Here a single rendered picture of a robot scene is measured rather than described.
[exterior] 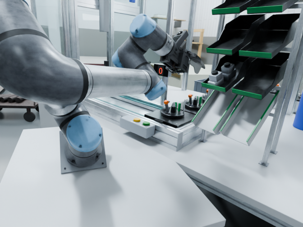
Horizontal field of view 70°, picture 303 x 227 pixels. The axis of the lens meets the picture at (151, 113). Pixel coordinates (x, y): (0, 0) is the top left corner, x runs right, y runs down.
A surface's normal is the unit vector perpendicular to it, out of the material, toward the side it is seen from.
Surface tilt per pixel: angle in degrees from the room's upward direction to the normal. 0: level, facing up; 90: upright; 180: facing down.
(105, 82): 84
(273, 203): 0
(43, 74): 84
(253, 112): 45
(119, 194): 0
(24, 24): 41
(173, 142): 90
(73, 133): 52
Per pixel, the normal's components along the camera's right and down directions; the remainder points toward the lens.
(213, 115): -0.51, -0.56
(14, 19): 0.44, -0.51
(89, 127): 0.36, -0.32
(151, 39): 0.33, 0.75
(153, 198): 0.06, -0.94
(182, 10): 0.36, 0.33
